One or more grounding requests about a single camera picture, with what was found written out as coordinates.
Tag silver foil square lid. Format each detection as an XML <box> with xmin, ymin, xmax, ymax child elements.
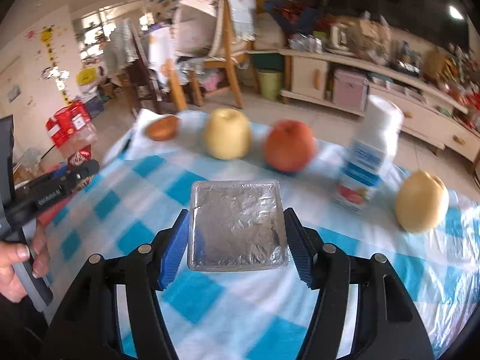
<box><xmin>187</xmin><ymin>180</ymin><xmax>290</xmax><ymax>272</ymax></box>

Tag person left hand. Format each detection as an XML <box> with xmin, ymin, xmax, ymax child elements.
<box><xmin>0</xmin><ymin>222</ymin><xmax>51</xmax><ymax>303</ymax></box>

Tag small red snack wrapper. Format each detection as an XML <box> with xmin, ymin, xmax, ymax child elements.
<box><xmin>67</xmin><ymin>145</ymin><xmax>92</xmax><ymax>168</ymax></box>

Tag red gift boxes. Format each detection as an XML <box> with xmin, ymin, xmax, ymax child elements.
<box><xmin>46</xmin><ymin>100</ymin><xmax>91</xmax><ymax>148</ymax></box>

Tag yellow pear right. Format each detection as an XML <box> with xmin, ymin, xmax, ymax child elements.
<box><xmin>394</xmin><ymin>171</ymin><xmax>449</xmax><ymax>234</ymax></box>

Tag yellow pear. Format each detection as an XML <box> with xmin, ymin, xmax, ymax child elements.
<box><xmin>203</xmin><ymin>108</ymin><xmax>251</xmax><ymax>160</ymax></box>
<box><xmin>394</xmin><ymin>171</ymin><xmax>449</xmax><ymax>234</ymax></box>

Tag yellow plastic bag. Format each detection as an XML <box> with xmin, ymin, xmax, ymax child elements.
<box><xmin>76</xmin><ymin>67</ymin><xmax>97</xmax><ymax>86</ymax></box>

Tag dark wooden chair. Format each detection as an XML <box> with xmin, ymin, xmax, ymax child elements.
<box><xmin>103</xmin><ymin>19</ymin><xmax>162</xmax><ymax>116</ymax></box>

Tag white Ambrosial yogurt bottle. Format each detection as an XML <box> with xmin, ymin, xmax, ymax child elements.
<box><xmin>334</xmin><ymin>95</ymin><xmax>404</xmax><ymax>212</ymax></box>

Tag blue white checkered tablecloth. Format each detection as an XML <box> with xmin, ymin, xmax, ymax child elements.
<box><xmin>37</xmin><ymin>109</ymin><xmax>480</xmax><ymax>360</ymax></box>

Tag red orange apple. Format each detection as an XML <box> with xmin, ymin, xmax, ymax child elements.
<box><xmin>263</xmin><ymin>119</ymin><xmax>317</xmax><ymax>173</ymax></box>

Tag white TV cabinet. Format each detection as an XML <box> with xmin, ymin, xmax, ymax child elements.
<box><xmin>280</xmin><ymin>49</ymin><xmax>479</xmax><ymax>163</ymax></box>

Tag yellow pear left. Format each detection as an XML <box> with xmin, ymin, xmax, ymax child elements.
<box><xmin>203</xmin><ymin>108</ymin><xmax>251</xmax><ymax>160</ymax></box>

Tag pink storage box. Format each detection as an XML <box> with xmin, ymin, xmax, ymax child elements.
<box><xmin>333</xmin><ymin>68</ymin><xmax>368</xmax><ymax>112</ymax></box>

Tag wooden chair with covers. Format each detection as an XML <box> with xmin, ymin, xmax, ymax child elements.
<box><xmin>172</xmin><ymin>0</ymin><xmax>256</xmax><ymax>109</ymax></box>

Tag green waste basket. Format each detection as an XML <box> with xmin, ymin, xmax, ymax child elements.
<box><xmin>257</xmin><ymin>70</ymin><xmax>283</xmax><ymax>101</ymax></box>

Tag electric kettle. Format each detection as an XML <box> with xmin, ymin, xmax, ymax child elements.
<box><xmin>329</xmin><ymin>23</ymin><xmax>352</xmax><ymax>52</ymax></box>

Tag dark flower bouquet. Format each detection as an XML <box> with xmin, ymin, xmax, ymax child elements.
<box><xmin>264</xmin><ymin>0</ymin><xmax>325</xmax><ymax>35</ymax></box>

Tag giraffe height wall sticker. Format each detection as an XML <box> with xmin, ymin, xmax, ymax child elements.
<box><xmin>40</xmin><ymin>25</ymin><xmax>72</xmax><ymax>106</ymax></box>

